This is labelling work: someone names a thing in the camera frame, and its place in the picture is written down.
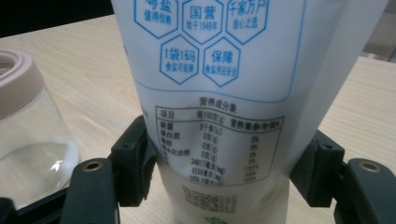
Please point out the white and blue salt bag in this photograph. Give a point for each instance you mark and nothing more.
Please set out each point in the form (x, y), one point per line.
(243, 77)

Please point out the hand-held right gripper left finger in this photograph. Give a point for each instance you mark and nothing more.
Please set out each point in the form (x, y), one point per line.
(134, 161)

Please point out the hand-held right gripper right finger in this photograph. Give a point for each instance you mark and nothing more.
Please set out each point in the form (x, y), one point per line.
(317, 174)

